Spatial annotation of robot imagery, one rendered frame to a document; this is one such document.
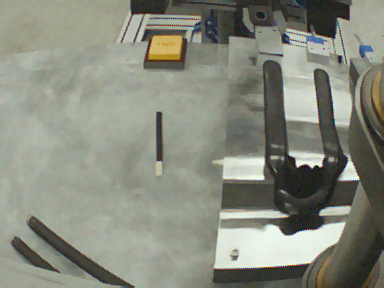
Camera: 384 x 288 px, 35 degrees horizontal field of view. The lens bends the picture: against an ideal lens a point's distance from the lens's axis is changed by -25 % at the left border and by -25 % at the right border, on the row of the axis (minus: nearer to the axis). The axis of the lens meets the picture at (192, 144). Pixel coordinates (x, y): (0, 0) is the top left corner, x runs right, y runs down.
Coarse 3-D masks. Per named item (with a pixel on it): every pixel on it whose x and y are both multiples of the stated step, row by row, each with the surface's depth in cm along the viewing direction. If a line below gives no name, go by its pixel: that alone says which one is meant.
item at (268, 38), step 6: (258, 30) 134; (264, 30) 134; (270, 30) 134; (276, 30) 134; (258, 36) 133; (264, 36) 133; (270, 36) 133; (276, 36) 133; (258, 42) 135; (264, 42) 135; (270, 42) 134; (276, 42) 134; (258, 48) 137; (264, 48) 136; (270, 48) 136; (276, 48) 136
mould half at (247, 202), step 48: (240, 48) 138; (288, 48) 139; (240, 96) 131; (288, 96) 131; (336, 96) 132; (240, 144) 118; (288, 144) 119; (240, 192) 116; (336, 192) 115; (240, 240) 115; (288, 240) 114; (336, 240) 113
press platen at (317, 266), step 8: (328, 248) 63; (320, 256) 62; (328, 256) 62; (312, 264) 62; (320, 264) 62; (376, 264) 60; (312, 272) 61; (320, 272) 60; (376, 272) 60; (304, 280) 61; (312, 280) 60; (320, 280) 60; (368, 280) 59; (376, 280) 59
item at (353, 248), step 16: (352, 208) 51; (368, 208) 47; (352, 224) 50; (368, 224) 48; (352, 240) 51; (368, 240) 50; (336, 256) 55; (352, 256) 52; (368, 256) 52; (336, 272) 56; (352, 272) 54; (368, 272) 55
